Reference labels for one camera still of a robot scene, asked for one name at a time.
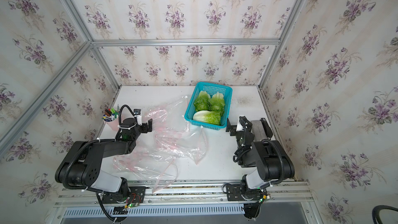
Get clear zip-top bag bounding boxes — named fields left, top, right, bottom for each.
left=154, top=127, right=208, bottom=164
left=113, top=146, right=178, bottom=192
left=143, top=95, right=190, bottom=134

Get bagged cabbage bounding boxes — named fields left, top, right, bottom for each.
left=193, top=111, right=221, bottom=125
left=209, top=92, right=226, bottom=115

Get green chinese cabbage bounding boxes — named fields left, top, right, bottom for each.
left=194, top=91, right=211, bottom=112

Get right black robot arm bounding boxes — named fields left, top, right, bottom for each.
left=222, top=116, right=295, bottom=219

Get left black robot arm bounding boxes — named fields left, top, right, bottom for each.
left=55, top=105, right=153, bottom=224

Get grey whiteboard eraser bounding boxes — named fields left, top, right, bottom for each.
left=251, top=118, right=274, bottom=142

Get pink pen cup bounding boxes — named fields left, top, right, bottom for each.
left=103, top=115, right=121, bottom=131

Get coloured pens bundle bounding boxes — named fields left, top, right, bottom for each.
left=102, top=108, right=120, bottom=122

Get teal plastic basket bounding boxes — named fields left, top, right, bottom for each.
left=184, top=82, right=233, bottom=130

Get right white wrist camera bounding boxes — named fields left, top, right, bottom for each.
left=236, top=119, right=246, bottom=132

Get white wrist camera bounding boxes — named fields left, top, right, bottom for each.
left=236, top=119, right=246, bottom=132
left=133, top=108, right=143, bottom=125

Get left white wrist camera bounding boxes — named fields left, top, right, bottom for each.
left=133, top=108, right=143, bottom=125

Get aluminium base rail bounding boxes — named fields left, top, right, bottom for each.
left=55, top=179, right=314, bottom=207

